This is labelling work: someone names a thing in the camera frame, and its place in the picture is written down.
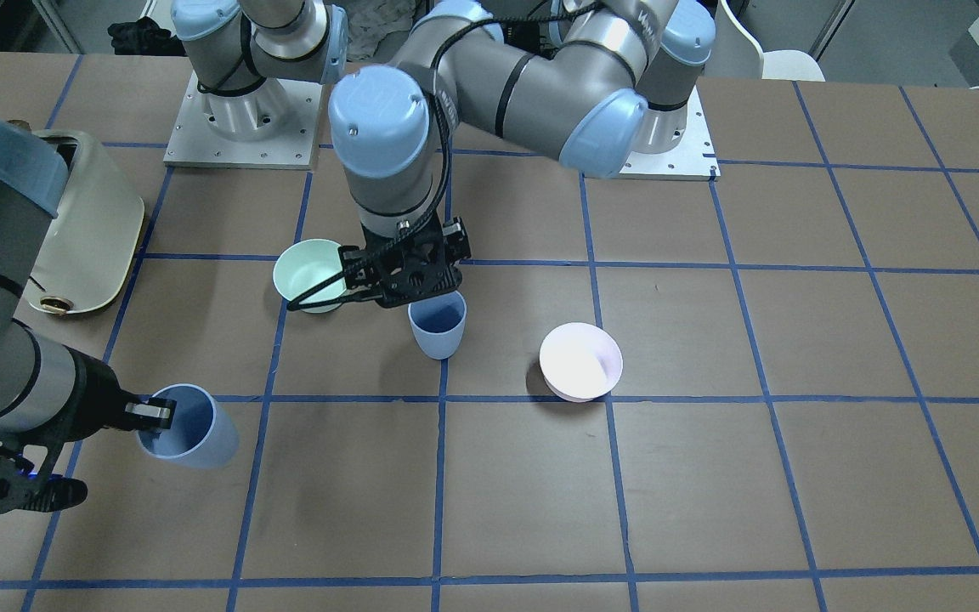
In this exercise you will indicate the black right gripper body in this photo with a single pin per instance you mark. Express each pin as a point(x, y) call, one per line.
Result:
point(92, 389)

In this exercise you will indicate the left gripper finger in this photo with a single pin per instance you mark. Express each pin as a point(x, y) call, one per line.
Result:
point(330, 292)

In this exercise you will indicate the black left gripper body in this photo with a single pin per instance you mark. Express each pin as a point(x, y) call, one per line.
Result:
point(455, 240)

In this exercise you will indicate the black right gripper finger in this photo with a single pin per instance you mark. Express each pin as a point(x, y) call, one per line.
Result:
point(150, 415)

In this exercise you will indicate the blue cup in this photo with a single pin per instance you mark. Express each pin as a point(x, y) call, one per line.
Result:
point(438, 324)
point(202, 435)

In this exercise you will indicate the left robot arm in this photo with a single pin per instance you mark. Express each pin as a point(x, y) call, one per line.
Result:
point(618, 84)

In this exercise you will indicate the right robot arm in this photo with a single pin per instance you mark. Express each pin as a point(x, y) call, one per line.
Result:
point(41, 380)

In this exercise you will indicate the green bowl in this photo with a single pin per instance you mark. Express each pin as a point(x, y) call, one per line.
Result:
point(301, 265)

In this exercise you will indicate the pink bowl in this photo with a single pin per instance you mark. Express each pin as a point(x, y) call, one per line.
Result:
point(580, 362)

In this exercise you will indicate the white chair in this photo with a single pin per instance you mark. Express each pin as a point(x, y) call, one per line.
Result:
point(737, 54)

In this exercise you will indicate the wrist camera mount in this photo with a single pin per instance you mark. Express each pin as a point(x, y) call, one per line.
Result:
point(28, 481)

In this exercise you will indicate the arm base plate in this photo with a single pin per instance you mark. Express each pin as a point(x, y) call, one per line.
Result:
point(674, 144)
point(275, 127)

